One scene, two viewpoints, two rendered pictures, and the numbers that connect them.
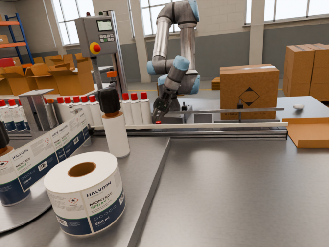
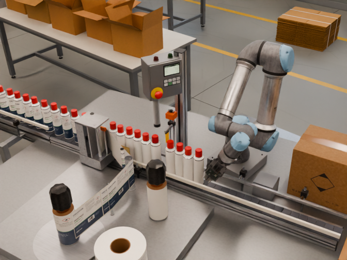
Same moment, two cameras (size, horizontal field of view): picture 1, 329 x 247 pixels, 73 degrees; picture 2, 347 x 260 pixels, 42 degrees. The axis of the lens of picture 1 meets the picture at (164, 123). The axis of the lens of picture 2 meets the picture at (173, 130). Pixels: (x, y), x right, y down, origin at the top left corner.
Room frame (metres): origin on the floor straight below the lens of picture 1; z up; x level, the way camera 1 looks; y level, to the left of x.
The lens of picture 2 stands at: (-0.53, -0.33, 2.35)
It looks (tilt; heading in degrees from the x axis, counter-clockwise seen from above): 34 degrees down; 18
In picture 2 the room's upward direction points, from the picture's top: 2 degrees counter-clockwise
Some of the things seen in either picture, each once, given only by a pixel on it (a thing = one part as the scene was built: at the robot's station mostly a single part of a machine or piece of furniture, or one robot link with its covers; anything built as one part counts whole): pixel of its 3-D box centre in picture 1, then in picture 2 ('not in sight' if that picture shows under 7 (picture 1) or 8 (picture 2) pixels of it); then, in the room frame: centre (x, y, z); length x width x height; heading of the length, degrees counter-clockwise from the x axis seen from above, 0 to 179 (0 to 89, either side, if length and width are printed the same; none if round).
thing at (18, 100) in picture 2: not in sight; (20, 107); (1.44, 1.27, 0.98); 0.05 x 0.05 x 0.20
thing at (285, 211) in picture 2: (127, 132); (175, 178); (1.18, 0.22, 0.86); 1.65 x 0.08 x 0.04; 76
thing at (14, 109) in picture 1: (16, 115); (66, 122); (1.35, 0.91, 0.98); 0.05 x 0.05 x 0.20
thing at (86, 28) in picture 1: (97, 36); (162, 76); (1.29, 0.30, 1.38); 0.17 x 0.10 x 0.19; 131
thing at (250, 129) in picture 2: (178, 66); (242, 133); (1.19, -0.11, 1.19); 0.11 x 0.11 x 0.08; 75
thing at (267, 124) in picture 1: (175, 126); (223, 194); (1.07, -0.05, 0.91); 1.07 x 0.01 x 0.02; 76
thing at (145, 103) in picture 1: (146, 110); (198, 166); (1.15, 0.09, 0.98); 0.05 x 0.05 x 0.20
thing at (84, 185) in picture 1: (87, 189); (122, 258); (0.55, 0.25, 0.95); 0.20 x 0.20 x 0.14
